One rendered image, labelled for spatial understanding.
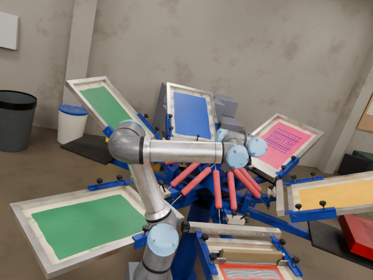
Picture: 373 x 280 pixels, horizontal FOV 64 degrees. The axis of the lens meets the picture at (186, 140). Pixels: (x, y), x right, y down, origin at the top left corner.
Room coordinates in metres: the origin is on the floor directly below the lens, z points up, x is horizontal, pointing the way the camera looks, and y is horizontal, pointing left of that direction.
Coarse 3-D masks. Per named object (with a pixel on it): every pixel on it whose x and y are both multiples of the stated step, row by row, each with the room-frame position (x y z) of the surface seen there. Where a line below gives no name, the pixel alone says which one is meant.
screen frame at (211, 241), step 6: (210, 240) 1.59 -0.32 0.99; (216, 240) 1.61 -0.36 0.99; (222, 240) 1.63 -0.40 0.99; (228, 240) 1.64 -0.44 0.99; (234, 240) 1.66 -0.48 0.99; (240, 240) 1.68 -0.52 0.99; (246, 240) 1.70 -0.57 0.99; (252, 240) 1.72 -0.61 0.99; (222, 246) 1.61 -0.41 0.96; (228, 246) 1.63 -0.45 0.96; (234, 246) 1.64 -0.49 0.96; (240, 246) 1.65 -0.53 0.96; (246, 246) 1.67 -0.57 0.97; (252, 246) 1.68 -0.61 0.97; (258, 246) 1.70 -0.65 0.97; (264, 246) 1.71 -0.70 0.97; (270, 246) 1.73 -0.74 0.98; (288, 270) 1.54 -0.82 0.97; (210, 276) 1.31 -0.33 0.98; (216, 276) 1.30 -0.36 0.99; (294, 276) 1.48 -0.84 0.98
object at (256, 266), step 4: (248, 264) 1.51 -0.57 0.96; (252, 264) 1.52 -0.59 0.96; (256, 264) 1.53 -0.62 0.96; (260, 264) 1.54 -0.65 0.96; (252, 268) 1.49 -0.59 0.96; (256, 268) 1.50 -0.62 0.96; (260, 268) 1.51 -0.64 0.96; (264, 268) 1.52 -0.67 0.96; (268, 268) 1.53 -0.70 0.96; (272, 268) 1.54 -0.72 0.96; (276, 268) 1.55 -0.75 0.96; (280, 272) 1.52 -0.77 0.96; (280, 276) 1.49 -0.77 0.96
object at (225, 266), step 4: (220, 264) 1.44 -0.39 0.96; (224, 264) 1.45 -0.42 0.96; (228, 264) 1.46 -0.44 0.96; (232, 264) 1.47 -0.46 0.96; (236, 264) 1.48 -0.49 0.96; (240, 264) 1.49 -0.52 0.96; (244, 264) 1.50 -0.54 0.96; (220, 268) 1.41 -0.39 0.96; (224, 268) 1.42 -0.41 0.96; (228, 268) 1.43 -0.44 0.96; (232, 268) 1.44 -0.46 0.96; (236, 268) 1.45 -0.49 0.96; (240, 268) 1.46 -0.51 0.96; (244, 268) 1.47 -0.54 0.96; (248, 268) 1.48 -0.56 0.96; (224, 272) 1.39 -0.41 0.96; (224, 276) 1.36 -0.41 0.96
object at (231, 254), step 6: (222, 252) 1.44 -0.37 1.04; (228, 252) 1.44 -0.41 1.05; (234, 252) 1.45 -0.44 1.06; (240, 252) 1.47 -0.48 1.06; (246, 252) 1.48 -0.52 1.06; (252, 252) 1.49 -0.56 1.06; (258, 252) 1.51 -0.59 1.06; (264, 252) 1.53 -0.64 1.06; (270, 252) 1.54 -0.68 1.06; (276, 252) 1.56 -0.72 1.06; (228, 258) 1.44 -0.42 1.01; (234, 258) 1.46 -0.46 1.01; (240, 258) 1.47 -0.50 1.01; (246, 258) 1.48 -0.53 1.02; (252, 258) 1.49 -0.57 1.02; (258, 258) 1.51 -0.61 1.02; (264, 258) 1.52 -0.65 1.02; (270, 258) 1.54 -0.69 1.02; (276, 258) 1.55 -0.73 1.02
